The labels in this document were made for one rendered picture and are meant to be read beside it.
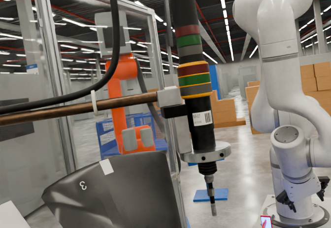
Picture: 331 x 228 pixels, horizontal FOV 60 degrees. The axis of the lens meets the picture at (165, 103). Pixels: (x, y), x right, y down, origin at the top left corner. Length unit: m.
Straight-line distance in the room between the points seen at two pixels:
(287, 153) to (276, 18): 0.34
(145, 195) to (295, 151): 0.45
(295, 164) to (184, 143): 0.51
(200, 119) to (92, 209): 0.24
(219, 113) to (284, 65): 8.95
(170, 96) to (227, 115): 9.35
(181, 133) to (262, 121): 0.69
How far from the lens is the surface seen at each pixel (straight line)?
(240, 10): 0.94
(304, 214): 1.15
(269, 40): 0.79
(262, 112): 1.03
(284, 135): 0.82
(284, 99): 0.79
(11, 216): 0.68
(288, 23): 0.79
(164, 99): 0.37
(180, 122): 0.38
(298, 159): 0.84
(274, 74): 0.79
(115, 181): 0.52
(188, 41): 0.38
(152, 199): 0.50
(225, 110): 9.71
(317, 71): 8.58
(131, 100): 0.38
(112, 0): 0.40
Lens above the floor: 1.54
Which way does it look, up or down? 3 degrees down
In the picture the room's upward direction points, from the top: 9 degrees counter-clockwise
